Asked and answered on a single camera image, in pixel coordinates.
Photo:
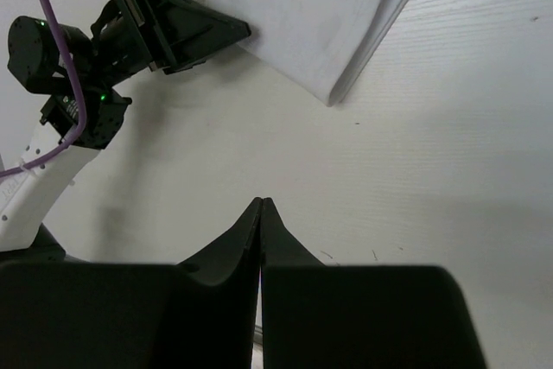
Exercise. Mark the white skirt cloth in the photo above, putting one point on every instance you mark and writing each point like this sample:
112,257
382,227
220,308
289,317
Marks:
321,45

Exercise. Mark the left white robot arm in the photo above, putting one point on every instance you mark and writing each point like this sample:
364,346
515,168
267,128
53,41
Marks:
83,111

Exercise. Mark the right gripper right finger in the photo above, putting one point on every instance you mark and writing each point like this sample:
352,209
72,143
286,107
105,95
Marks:
358,316

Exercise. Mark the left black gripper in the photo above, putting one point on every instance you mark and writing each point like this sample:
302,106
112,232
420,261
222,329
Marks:
167,35

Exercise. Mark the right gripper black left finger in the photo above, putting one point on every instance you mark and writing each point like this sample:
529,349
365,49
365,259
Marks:
58,312

